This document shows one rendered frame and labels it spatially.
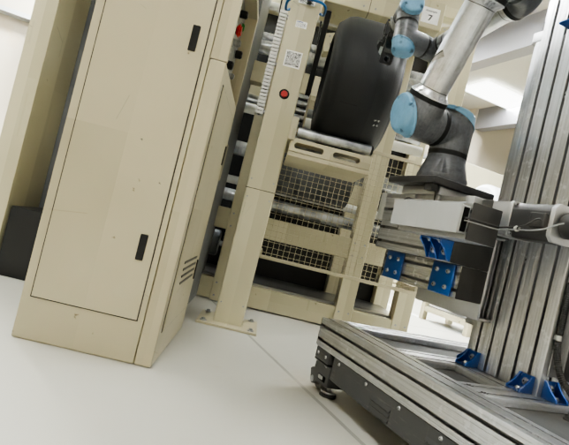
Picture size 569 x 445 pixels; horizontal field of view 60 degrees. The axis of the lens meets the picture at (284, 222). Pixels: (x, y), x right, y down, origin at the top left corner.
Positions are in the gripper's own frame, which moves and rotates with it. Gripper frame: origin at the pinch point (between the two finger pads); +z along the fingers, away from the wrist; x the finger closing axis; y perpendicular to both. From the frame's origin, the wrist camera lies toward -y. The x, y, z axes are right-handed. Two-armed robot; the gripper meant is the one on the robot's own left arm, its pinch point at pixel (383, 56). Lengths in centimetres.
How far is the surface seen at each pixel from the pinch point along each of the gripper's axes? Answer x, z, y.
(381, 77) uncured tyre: -2.5, 8.4, -4.4
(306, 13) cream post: 33.6, 26.5, 24.3
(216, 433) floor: 29, -65, -131
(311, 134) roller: 18.6, 25.1, -29.6
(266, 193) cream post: 31, 36, -57
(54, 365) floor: 72, -48, -129
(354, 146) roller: -0.7, 25.1, -29.7
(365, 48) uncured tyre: 6.6, 8.2, 5.8
